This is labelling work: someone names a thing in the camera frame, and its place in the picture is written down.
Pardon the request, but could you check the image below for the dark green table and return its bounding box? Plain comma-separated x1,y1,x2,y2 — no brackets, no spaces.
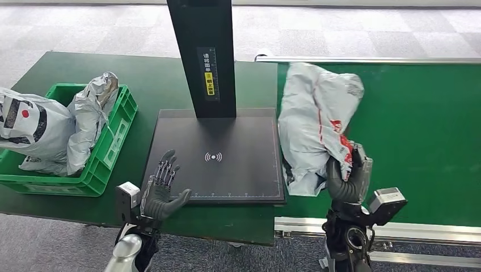
0,51,279,247

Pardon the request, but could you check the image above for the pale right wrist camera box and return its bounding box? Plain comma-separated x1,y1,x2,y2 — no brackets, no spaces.
367,186,408,227

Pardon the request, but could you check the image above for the wide aluminium conveyor frame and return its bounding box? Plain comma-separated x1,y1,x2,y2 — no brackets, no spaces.
274,216,481,269

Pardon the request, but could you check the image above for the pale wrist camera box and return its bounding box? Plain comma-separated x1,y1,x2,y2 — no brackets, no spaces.
367,186,408,227
115,182,141,224

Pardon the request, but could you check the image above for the crumpled silver package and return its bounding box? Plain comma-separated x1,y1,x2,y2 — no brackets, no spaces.
66,72,120,176

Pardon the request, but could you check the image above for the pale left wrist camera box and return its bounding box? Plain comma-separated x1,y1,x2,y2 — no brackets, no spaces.
115,182,141,224

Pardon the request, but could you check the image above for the black yellow label sticker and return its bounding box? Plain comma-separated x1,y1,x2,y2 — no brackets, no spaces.
197,46,221,101

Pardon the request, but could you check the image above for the white package with black print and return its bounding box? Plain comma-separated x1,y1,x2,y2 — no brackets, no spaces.
0,87,76,176

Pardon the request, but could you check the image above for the black inbound scanner machine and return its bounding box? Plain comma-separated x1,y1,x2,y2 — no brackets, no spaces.
141,0,286,206

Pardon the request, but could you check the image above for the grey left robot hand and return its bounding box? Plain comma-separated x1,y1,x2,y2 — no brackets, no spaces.
140,149,192,222

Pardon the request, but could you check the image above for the green conveyor belt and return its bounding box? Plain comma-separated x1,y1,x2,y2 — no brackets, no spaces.
276,63,481,228

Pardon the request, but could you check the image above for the white package with red stripe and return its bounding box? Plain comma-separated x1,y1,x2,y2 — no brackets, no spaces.
278,62,365,197

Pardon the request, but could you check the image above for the green plastic crate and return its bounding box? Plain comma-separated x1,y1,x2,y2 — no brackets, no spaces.
0,83,138,197

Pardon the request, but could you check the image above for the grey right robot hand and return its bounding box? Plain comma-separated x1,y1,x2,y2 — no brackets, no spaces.
325,142,373,206

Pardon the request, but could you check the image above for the thin aluminium conveyor rail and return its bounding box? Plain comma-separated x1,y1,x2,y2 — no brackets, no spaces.
255,55,481,65

